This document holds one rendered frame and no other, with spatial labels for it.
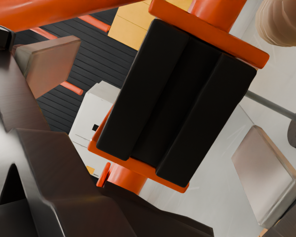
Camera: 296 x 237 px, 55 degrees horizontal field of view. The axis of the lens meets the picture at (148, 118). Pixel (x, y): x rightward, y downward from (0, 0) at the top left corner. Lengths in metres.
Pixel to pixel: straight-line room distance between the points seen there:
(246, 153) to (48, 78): 0.13
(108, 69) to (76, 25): 1.93
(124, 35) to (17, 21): 7.30
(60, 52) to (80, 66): 11.13
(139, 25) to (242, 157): 7.25
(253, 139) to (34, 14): 0.15
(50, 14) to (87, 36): 10.86
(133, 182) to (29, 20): 0.11
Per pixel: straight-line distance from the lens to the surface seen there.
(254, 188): 0.17
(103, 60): 11.03
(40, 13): 0.18
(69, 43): 0.17
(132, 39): 7.46
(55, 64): 0.16
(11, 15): 0.19
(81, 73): 11.35
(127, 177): 0.17
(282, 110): 2.27
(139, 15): 7.41
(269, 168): 0.17
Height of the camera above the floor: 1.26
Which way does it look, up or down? 5 degrees down
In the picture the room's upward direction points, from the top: 65 degrees counter-clockwise
